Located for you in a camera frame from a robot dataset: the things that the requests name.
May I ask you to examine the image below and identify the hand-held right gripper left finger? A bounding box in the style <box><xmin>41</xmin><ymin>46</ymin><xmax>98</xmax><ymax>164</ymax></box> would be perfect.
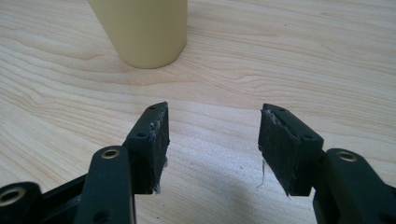
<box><xmin>122</xmin><ymin>101</ymin><xmax>171</xmax><ymax>196</ymax></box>

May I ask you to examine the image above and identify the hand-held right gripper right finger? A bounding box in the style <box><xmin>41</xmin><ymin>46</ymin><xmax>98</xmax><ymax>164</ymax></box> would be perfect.
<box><xmin>257</xmin><ymin>103</ymin><xmax>325</xmax><ymax>198</ymax></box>

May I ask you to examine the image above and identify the yellow cup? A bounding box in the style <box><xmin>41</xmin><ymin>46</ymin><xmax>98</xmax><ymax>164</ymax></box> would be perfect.
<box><xmin>87</xmin><ymin>0</ymin><xmax>189</xmax><ymax>70</ymax></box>

